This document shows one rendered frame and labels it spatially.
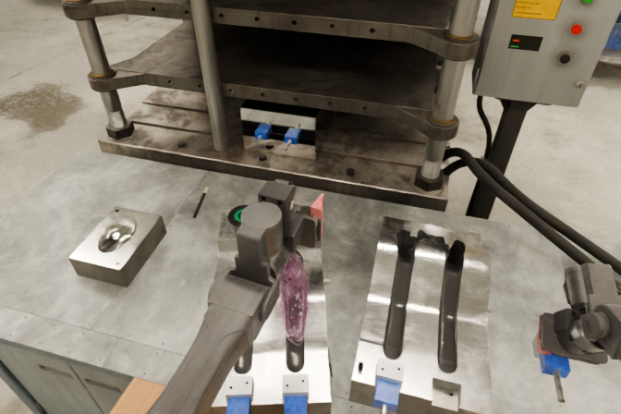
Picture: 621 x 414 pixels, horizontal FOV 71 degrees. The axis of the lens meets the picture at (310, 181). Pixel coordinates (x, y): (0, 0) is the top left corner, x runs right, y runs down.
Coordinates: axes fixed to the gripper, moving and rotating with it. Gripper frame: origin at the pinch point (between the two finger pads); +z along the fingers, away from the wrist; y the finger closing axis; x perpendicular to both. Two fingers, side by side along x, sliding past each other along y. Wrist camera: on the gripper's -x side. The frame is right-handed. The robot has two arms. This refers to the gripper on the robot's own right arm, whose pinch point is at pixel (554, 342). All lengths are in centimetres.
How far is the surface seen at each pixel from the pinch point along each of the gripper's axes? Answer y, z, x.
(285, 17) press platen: 74, 0, -75
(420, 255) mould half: 26.0, 9.0, -14.5
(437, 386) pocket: 20.0, 3.3, 12.7
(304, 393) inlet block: 44.6, -2.2, 19.6
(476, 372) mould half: 13.2, 2.4, 8.6
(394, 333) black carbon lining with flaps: 29.6, 5.3, 4.4
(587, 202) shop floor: -73, 161, -109
